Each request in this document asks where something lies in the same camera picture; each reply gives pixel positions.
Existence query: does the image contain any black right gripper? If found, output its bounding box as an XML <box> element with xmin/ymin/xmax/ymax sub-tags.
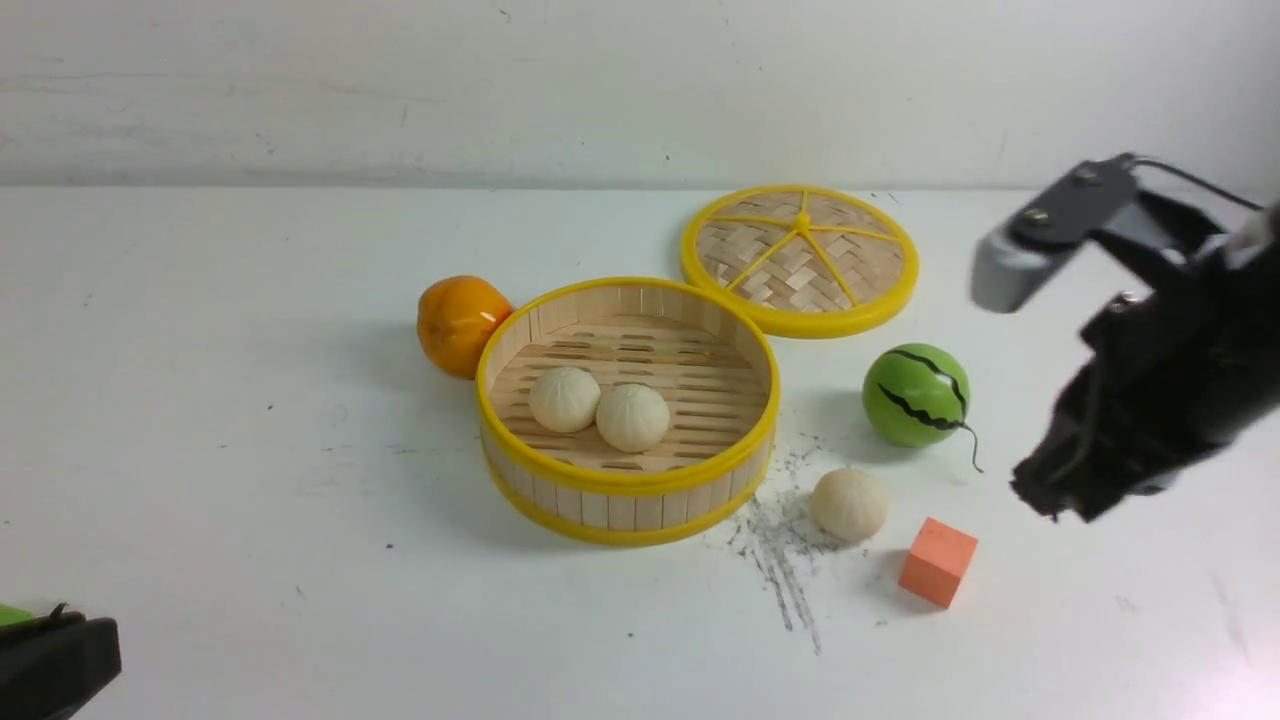
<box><xmin>969</xmin><ymin>155</ymin><xmax>1279</xmax><ymax>521</ymax></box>

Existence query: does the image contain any yellow woven bamboo steamer lid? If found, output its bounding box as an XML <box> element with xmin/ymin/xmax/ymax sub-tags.
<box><xmin>678</xmin><ymin>184</ymin><xmax>920</xmax><ymax>340</ymax></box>

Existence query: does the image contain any green toy watermelon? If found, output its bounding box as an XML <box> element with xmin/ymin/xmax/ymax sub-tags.
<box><xmin>861</xmin><ymin>343</ymin><xmax>983</xmax><ymax>473</ymax></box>

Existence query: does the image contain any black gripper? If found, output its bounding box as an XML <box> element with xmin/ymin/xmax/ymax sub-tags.
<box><xmin>1</xmin><ymin>603</ymin><xmax>122</xmax><ymax>719</ymax></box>

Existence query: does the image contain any white bun front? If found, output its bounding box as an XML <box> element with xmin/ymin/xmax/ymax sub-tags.
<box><xmin>595</xmin><ymin>383</ymin><xmax>671</xmax><ymax>454</ymax></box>

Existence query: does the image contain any white bun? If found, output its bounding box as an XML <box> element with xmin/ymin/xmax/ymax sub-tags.
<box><xmin>527</xmin><ymin>366</ymin><xmax>602</xmax><ymax>434</ymax></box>
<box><xmin>810</xmin><ymin>468</ymin><xmax>890</xmax><ymax>544</ymax></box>
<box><xmin>595</xmin><ymin>383</ymin><xmax>671</xmax><ymax>454</ymax></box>

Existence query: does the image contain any orange foam cube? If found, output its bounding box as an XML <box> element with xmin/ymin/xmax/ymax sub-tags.
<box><xmin>899</xmin><ymin>518</ymin><xmax>979</xmax><ymax>609</ymax></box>

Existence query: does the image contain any green foam block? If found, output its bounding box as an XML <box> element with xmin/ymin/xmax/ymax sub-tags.
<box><xmin>0</xmin><ymin>603</ymin><xmax>36</xmax><ymax>629</ymax></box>

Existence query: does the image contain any orange toy fruit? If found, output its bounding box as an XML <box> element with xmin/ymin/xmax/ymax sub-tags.
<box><xmin>417</xmin><ymin>275</ymin><xmax>515</xmax><ymax>380</ymax></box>

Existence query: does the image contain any yellow rimmed bamboo steamer tray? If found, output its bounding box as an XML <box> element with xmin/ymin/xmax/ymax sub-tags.
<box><xmin>475</xmin><ymin>277</ymin><xmax>781</xmax><ymax>546</ymax></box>

